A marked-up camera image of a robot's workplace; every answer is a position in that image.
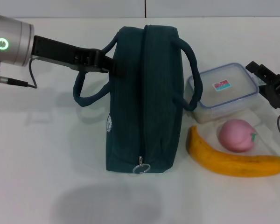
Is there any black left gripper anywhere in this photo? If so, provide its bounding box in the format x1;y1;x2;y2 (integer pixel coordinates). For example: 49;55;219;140
31;35;127;78

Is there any left arm cable with plug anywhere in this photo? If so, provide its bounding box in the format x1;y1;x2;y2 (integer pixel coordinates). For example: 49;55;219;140
0;59;38;89

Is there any metal zipper pull ring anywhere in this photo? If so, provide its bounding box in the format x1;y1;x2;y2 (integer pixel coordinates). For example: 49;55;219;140
132;155;151;175

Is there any clear box with blue lid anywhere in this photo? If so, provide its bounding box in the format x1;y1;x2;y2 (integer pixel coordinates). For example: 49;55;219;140
188;62;259;123

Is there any pink toy peach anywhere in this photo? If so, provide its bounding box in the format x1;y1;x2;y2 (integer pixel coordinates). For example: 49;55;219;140
218;119;257;154

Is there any dark teal zip bag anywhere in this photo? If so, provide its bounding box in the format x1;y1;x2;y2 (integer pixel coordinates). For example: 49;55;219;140
72;24;203;175

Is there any yellow toy banana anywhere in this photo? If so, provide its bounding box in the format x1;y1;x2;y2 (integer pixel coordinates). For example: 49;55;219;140
186;125;280;177

